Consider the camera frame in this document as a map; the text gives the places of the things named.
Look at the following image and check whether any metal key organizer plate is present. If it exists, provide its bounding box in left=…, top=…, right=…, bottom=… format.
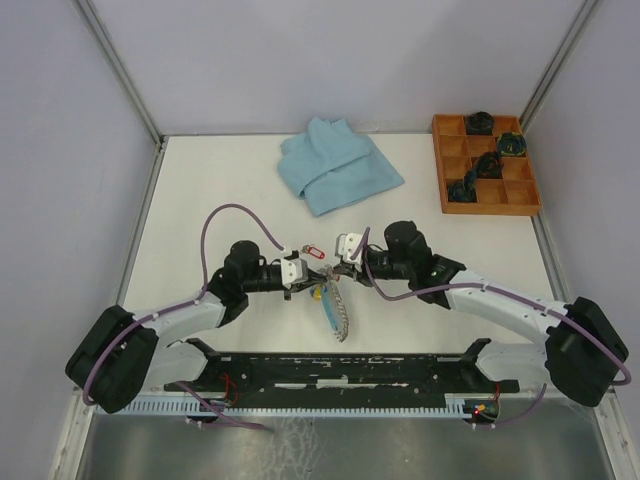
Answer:
left=321, top=265, right=349, bottom=343

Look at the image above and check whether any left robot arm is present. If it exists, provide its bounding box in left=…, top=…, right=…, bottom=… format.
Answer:
left=65, top=240, right=328, bottom=413

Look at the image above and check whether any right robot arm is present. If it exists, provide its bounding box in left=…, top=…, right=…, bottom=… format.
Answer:
left=335, top=221, right=632, bottom=407

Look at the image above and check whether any light blue cloth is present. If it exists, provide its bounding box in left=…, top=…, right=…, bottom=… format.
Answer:
left=277, top=117, right=404, bottom=217

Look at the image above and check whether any wooden compartment tray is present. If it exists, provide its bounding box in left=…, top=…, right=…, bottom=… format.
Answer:
left=432, top=112, right=541, bottom=217

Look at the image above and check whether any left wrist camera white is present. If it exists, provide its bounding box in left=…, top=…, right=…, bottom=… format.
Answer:
left=280, top=258, right=308, bottom=289

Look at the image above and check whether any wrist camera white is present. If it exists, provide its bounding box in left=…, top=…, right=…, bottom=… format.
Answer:
left=335, top=233, right=367, bottom=268
left=280, top=258, right=308, bottom=289

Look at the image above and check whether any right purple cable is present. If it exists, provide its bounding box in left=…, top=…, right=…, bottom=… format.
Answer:
left=349, top=227, right=632, bottom=430

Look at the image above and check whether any purple cable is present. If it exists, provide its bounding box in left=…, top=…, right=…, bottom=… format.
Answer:
left=349, top=227, right=632, bottom=430
left=81, top=203, right=294, bottom=430

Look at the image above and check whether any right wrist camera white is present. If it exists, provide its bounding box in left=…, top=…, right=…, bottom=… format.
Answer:
left=335, top=233, right=367, bottom=268

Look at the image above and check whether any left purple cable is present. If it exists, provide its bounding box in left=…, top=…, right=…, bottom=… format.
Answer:
left=81, top=203, right=294, bottom=430

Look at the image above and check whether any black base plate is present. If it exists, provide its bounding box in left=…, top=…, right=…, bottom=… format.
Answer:
left=186, top=352, right=519, bottom=410

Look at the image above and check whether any dark green coiled cord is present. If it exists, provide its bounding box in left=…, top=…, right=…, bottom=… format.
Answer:
left=447, top=179, right=477, bottom=204

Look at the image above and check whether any dark twisted cord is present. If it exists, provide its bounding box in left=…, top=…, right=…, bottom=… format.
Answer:
left=464, top=151, right=505, bottom=185

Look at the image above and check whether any black coiled cord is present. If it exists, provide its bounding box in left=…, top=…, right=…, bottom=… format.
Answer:
left=466, top=110, right=495, bottom=136

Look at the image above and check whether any green yellow coiled cord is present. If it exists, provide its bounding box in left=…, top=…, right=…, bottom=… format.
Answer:
left=496, top=130, right=529, bottom=157

